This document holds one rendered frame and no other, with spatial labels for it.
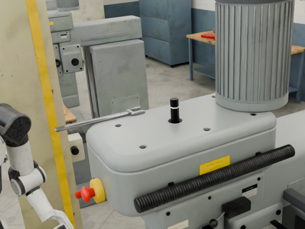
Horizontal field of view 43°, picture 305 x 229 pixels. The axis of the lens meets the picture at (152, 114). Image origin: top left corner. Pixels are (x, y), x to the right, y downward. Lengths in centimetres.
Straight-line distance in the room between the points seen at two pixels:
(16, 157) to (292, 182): 104
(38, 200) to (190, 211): 87
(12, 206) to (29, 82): 199
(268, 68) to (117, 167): 45
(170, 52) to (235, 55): 738
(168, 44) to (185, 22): 58
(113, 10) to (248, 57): 965
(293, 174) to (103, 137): 57
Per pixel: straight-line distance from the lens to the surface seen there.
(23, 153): 163
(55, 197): 301
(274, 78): 103
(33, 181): 169
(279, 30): 101
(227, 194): 104
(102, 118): 103
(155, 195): 86
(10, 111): 158
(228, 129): 95
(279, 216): 123
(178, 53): 846
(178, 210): 97
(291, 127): 129
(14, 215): 419
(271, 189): 116
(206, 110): 105
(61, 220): 174
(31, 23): 257
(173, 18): 828
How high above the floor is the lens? 229
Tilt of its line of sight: 22 degrees down
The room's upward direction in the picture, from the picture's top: 4 degrees counter-clockwise
